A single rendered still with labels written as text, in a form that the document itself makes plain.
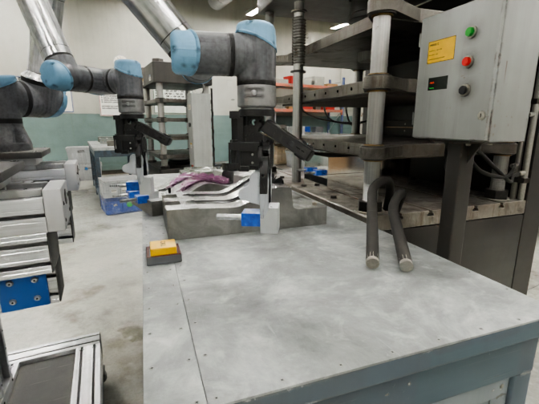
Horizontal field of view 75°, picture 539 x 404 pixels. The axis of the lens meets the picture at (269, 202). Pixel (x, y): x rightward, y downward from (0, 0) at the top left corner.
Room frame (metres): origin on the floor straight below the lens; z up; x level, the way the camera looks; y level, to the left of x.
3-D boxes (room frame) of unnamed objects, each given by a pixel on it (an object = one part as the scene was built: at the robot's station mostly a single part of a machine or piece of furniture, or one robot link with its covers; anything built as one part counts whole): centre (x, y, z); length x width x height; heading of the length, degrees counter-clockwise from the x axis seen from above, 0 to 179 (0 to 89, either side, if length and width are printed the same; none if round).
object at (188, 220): (1.14, 0.09, 0.87); 0.50 x 0.26 x 0.14; 110
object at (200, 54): (0.69, 0.13, 1.25); 0.11 x 0.11 x 0.08; 15
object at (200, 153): (6.12, 1.55, 1.03); 1.54 x 0.94 x 2.06; 29
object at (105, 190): (4.48, 1.87, 0.32); 0.60 x 0.40 x 0.22; 124
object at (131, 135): (1.09, 0.43, 1.09); 0.09 x 0.08 x 0.12; 97
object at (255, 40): (0.70, 0.03, 1.25); 0.09 x 0.08 x 0.11; 105
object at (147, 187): (1.09, 0.44, 0.93); 0.13 x 0.05 x 0.05; 97
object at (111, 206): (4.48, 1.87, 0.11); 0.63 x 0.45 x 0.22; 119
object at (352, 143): (1.98, -0.54, 0.96); 1.29 x 0.83 x 0.18; 20
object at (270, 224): (0.71, 0.05, 0.93); 0.13 x 0.05 x 0.05; 85
